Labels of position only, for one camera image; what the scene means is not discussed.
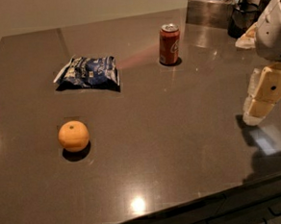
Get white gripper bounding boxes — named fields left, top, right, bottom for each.
left=243, top=0, right=281, bottom=126

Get red coke can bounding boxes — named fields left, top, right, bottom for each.
left=159, top=23, right=181, bottom=65

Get white napkin pile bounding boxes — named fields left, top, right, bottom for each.
left=235, top=23, right=257, bottom=50

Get black mesh cup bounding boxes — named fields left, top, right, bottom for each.
left=227, top=2, right=259, bottom=38

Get metal snack dispenser box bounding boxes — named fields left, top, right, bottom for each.
left=186, top=0, right=234, bottom=29

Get dark cabinet drawers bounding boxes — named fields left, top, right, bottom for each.
left=118, top=173, right=281, bottom=224

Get blue chip bag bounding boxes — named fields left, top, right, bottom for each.
left=53, top=56, right=120, bottom=88

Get orange fruit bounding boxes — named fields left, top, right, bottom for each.
left=58, top=120, right=89, bottom=153

